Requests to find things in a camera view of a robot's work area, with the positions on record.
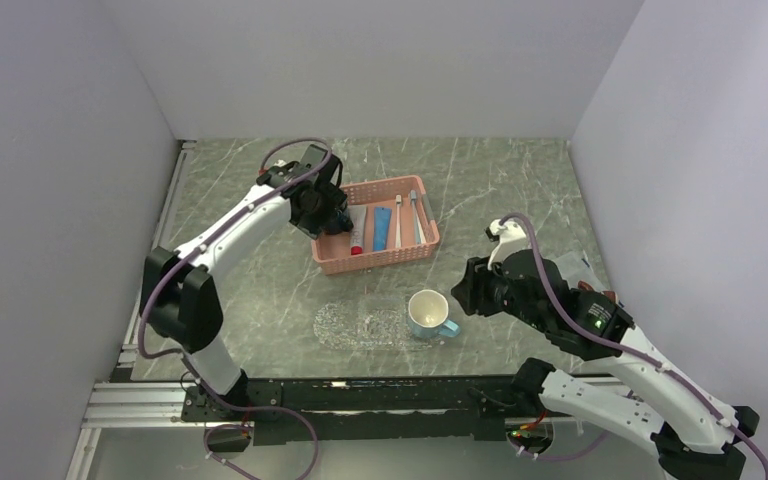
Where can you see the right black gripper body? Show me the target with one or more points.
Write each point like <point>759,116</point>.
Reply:
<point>501,299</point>

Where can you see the black base frame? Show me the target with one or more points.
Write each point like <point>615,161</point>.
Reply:
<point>481,408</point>

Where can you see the pink perforated plastic basket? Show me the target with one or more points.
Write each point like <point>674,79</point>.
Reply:
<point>332,253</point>

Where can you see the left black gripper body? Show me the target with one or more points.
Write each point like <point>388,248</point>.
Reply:
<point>330,200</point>

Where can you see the light blue mug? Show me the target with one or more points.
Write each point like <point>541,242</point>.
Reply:
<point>429,316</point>

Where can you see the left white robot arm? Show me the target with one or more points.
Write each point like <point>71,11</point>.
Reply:
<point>180,310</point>

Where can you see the clear textured oval tray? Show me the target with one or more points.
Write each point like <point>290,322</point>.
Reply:
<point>374,323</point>

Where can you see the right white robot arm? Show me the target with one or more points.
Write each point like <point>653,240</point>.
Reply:
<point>691,434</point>

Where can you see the aluminium rail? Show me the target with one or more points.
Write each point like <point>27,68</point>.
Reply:
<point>122,405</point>

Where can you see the white red-capped toothpaste tube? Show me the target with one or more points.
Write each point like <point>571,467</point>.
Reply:
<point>358,214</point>

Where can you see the blue toothpaste tube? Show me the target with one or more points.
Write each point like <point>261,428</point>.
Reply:
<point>381,217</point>

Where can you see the clear plastic toothbrush case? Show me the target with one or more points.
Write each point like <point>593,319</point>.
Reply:
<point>574,267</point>

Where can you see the dark blue mug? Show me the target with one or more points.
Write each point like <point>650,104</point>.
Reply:
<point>339,222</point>

